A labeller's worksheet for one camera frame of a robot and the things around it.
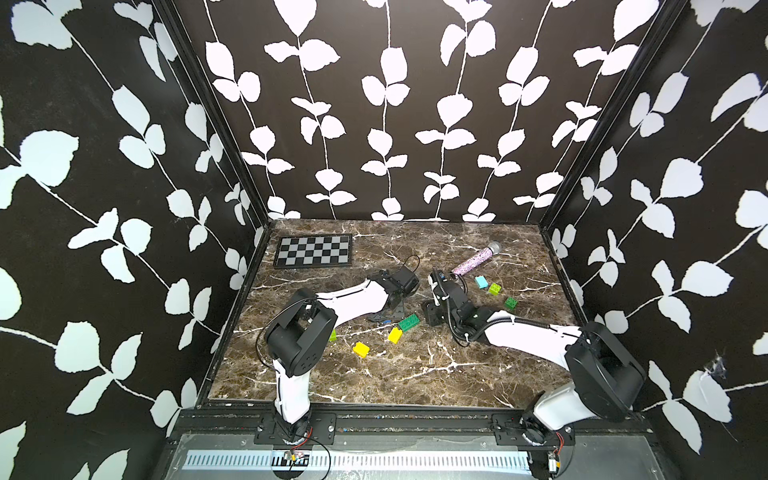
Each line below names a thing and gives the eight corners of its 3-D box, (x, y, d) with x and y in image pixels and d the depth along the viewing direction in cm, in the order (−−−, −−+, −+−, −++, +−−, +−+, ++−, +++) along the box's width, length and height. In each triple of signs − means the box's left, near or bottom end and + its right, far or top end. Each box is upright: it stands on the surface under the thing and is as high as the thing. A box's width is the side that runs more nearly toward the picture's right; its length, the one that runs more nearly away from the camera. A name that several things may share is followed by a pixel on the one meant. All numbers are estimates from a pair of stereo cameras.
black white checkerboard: (276, 268, 108) (273, 263, 106) (283, 241, 117) (280, 236, 114) (352, 266, 109) (351, 260, 107) (353, 239, 118) (352, 233, 115)
